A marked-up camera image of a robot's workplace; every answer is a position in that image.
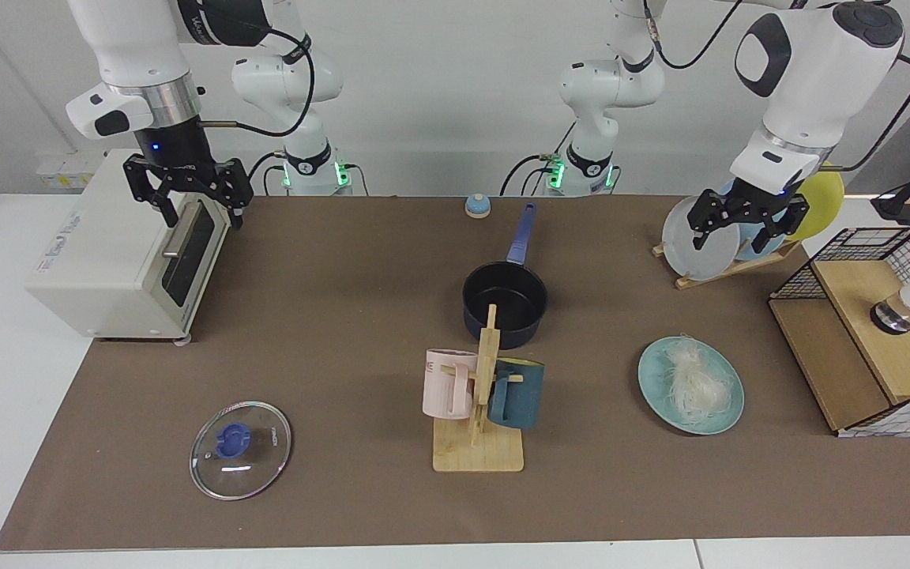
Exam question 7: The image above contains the white vermicelli bundle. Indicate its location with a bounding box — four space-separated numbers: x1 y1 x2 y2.
660 336 734 420

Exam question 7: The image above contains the glass lid with blue knob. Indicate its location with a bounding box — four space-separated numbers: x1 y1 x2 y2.
190 401 291 501

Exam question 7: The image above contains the grey plate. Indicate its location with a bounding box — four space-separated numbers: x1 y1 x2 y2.
661 195 740 281

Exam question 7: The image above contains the light blue plate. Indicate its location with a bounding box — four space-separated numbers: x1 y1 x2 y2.
720 178 788 262

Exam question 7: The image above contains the wooden plate rack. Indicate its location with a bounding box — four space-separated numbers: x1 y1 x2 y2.
652 241 802 290

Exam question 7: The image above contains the yellow plate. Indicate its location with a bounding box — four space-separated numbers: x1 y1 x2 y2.
785 164 845 242

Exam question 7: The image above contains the teal round plate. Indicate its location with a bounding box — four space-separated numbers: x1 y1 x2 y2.
637 336 745 435

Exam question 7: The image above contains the pale toaster oven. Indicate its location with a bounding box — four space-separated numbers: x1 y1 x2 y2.
24 149 233 347

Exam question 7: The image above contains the brown table cloth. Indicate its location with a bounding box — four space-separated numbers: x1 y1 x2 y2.
0 194 910 552

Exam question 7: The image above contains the dark blue cup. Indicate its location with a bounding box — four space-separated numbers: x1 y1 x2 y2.
487 358 544 430

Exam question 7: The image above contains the pink cup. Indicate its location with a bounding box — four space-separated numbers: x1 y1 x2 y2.
422 349 479 420

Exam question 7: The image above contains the wooden cup stand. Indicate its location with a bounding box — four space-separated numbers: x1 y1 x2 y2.
432 303 525 473

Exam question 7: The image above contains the black base cable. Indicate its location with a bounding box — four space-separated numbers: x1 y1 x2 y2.
500 154 568 197
248 150 291 196

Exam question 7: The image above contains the wire basket with wooden floor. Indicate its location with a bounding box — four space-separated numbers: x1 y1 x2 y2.
769 227 910 438

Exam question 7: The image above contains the black pot with blue handle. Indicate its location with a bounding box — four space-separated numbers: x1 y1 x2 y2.
462 202 548 350

